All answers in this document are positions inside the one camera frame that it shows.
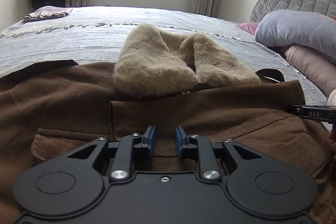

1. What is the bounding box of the grey checked bedspread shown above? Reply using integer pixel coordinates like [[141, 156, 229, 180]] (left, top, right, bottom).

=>
[[1, 6, 327, 105]]

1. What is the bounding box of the brown jacket with fleece collar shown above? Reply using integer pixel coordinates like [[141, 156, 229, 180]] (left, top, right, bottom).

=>
[[0, 23, 336, 224]]

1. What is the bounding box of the grey quilted headboard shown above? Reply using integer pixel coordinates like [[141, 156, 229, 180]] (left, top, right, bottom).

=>
[[249, 0, 335, 22]]

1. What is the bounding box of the pink pillow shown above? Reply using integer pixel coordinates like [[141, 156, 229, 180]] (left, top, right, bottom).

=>
[[238, 22, 335, 96]]

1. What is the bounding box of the operator right hand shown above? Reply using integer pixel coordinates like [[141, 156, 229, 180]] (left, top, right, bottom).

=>
[[329, 124, 336, 153]]

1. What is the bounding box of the light blue grey pillow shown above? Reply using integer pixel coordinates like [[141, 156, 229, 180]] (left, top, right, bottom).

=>
[[255, 10, 335, 60]]

